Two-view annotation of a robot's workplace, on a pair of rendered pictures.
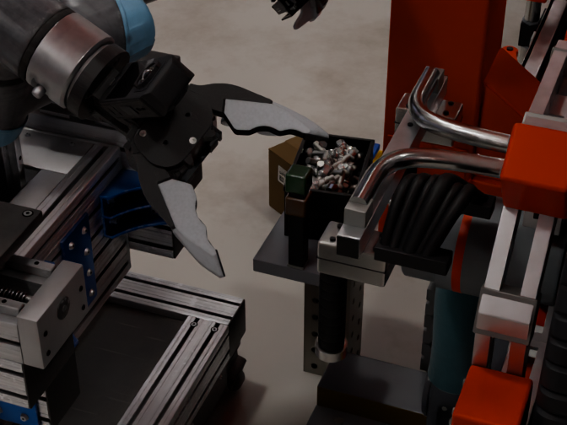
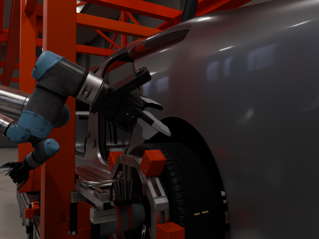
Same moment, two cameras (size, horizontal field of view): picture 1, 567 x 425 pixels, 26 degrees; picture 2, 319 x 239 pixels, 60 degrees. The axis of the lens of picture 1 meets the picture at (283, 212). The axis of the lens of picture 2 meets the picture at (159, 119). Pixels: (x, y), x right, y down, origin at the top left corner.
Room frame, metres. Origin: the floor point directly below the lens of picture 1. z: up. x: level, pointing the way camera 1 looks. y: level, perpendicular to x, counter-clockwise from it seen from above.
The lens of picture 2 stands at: (0.38, 0.61, 1.25)
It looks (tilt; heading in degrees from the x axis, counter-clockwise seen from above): 2 degrees up; 309
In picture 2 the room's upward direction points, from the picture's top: straight up
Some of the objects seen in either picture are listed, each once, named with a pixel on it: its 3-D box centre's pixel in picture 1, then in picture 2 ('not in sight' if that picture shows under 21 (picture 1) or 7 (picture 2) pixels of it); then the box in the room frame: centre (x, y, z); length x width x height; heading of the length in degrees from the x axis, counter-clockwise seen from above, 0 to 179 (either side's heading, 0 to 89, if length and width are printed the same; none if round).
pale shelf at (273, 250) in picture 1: (332, 211); not in sight; (1.97, -0.10, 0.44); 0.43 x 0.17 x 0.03; 159
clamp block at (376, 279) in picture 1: (357, 252); (103, 213); (1.21, -0.09, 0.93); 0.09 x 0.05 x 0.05; 69
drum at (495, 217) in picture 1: (486, 246); (118, 216); (1.32, -0.28, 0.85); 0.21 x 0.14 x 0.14; 69
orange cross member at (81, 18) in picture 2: not in sight; (132, 40); (3.15, -2.24, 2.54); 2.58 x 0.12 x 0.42; 69
